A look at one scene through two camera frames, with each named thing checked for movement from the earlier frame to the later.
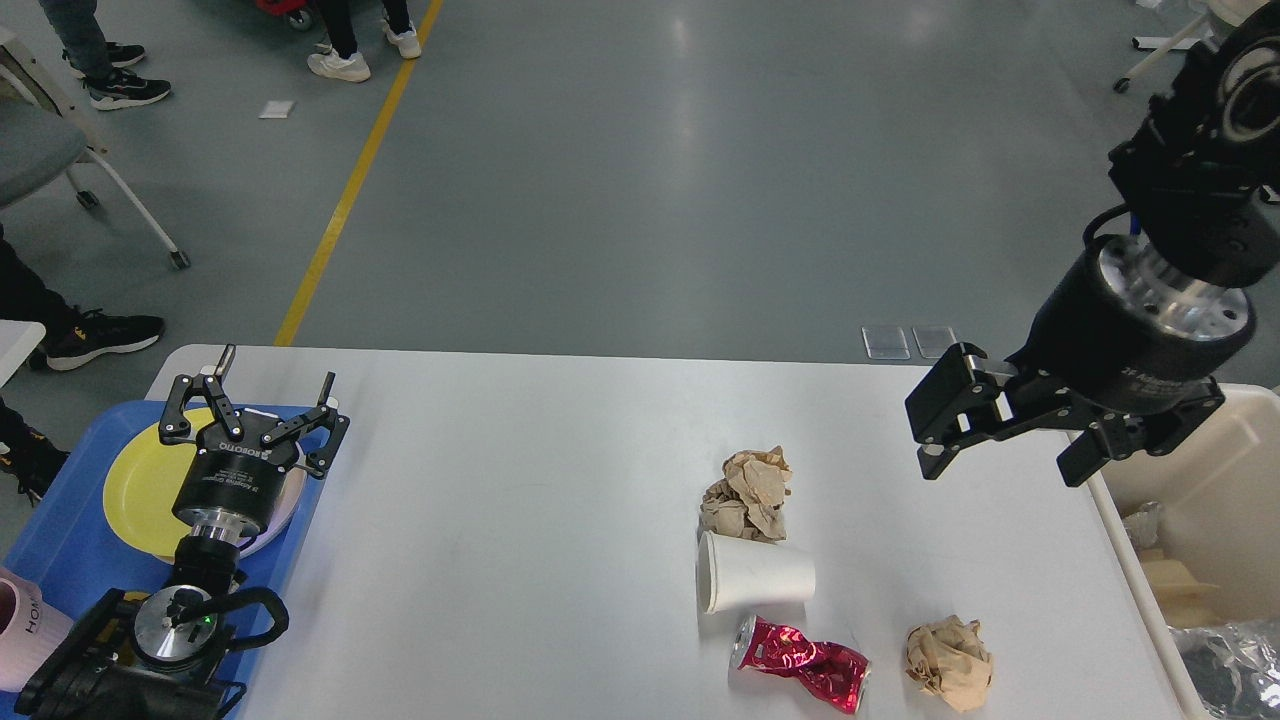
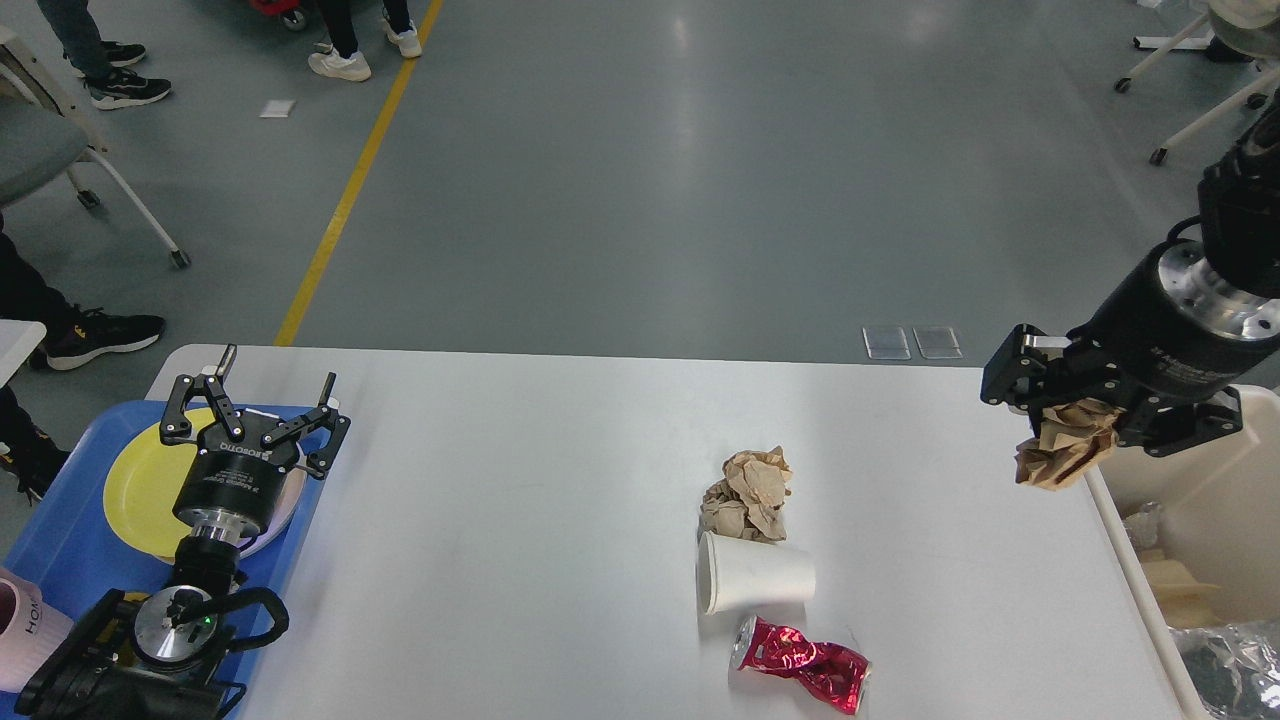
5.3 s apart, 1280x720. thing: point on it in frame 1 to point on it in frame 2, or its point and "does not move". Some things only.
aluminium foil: (1234, 670) does not move
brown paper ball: (749, 501) does not move
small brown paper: (949, 659) to (1073, 434)
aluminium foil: (1143, 525) does not move
